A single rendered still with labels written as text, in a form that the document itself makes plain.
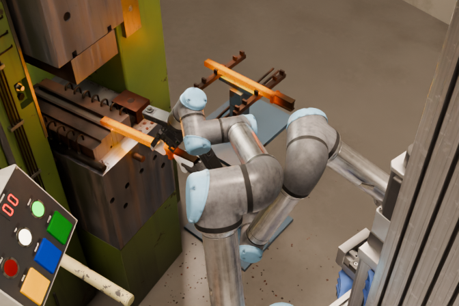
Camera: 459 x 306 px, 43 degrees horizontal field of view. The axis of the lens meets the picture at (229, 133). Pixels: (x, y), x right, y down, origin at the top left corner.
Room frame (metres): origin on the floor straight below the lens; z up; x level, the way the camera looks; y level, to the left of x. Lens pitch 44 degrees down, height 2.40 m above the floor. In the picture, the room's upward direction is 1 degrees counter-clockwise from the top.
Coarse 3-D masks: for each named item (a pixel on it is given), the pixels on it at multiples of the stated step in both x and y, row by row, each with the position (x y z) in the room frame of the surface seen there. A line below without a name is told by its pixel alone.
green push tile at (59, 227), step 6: (54, 216) 1.07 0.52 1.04; (60, 216) 1.08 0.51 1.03; (54, 222) 1.05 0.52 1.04; (60, 222) 1.07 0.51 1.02; (66, 222) 1.08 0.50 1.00; (48, 228) 1.03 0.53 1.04; (54, 228) 1.04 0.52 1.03; (60, 228) 1.05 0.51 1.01; (66, 228) 1.06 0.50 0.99; (54, 234) 1.02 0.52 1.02; (60, 234) 1.03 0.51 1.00; (66, 234) 1.04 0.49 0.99; (60, 240) 1.02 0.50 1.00
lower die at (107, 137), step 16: (48, 80) 1.78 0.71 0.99; (64, 96) 1.67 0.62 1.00; (80, 96) 1.68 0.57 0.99; (48, 112) 1.60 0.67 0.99; (64, 112) 1.59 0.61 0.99; (96, 112) 1.58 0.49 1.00; (112, 112) 1.59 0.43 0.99; (80, 128) 1.51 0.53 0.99; (96, 128) 1.50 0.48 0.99; (112, 128) 1.49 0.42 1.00; (80, 144) 1.44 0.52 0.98; (96, 144) 1.43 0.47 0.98; (112, 144) 1.48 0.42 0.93; (96, 160) 1.41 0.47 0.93
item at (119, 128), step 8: (104, 120) 1.53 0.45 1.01; (112, 120) 1.53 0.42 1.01; (120, 128) 1.48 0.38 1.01; (128, 128) 1.48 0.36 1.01; (128, 136) 1.46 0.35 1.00; (136, 136) 1.44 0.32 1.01; (144, 136) 1.44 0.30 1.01; (144, 144) 1.42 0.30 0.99; (168, 152) 1.35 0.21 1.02; (176, 152) 1.35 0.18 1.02; (184, 152) 1.35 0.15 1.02; (192, 160) 1.32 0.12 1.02
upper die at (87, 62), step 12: (108, 36) 1.55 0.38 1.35; (96, 48) 1.50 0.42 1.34; (108, 48) 1.54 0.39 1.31; (36, 60) 1.49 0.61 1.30; (72, 60) 1.41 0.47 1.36; (84, 60) 1.45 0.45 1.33; (96, 60) 1.49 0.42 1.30; (108, 60) 1.53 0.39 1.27; (60, 72) 1.44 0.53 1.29; (72, 72) 1.41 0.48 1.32; (84, 72) 1.44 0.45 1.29
